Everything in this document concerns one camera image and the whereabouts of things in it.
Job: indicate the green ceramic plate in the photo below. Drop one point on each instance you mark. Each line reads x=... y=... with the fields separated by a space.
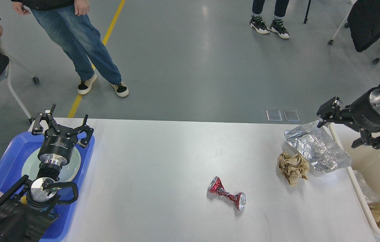
x=31 y=166

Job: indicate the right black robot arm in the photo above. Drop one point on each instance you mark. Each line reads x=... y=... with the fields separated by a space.
x=363 y=116

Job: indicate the crushed red soda can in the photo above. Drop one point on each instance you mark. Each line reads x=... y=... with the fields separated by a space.
x=216 y=187

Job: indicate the teal ceramic mug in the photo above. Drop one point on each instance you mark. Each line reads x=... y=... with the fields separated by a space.
x=23 y=200

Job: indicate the crumpled brown paper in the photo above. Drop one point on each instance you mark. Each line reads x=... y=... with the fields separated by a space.
x=293 y=167

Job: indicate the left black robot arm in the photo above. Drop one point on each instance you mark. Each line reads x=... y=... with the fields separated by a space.
x=26 y=209

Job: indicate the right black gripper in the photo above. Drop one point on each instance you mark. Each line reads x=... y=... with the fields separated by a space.
x=363 y=115

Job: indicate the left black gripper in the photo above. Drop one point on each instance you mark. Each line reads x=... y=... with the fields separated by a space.
x=57 y=148

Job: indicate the person in blue jeans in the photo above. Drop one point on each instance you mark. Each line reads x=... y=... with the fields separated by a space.
x=67 y=24

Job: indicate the small foil sheet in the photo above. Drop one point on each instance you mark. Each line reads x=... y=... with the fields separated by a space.
x=318 y=148

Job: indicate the white office chair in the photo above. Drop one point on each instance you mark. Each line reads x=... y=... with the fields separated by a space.
x=8 y=75

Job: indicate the chair with black jacket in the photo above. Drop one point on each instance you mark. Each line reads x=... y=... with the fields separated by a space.
x=363 y=20

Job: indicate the large foil tray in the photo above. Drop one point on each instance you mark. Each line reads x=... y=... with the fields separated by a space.
x=371 y=197

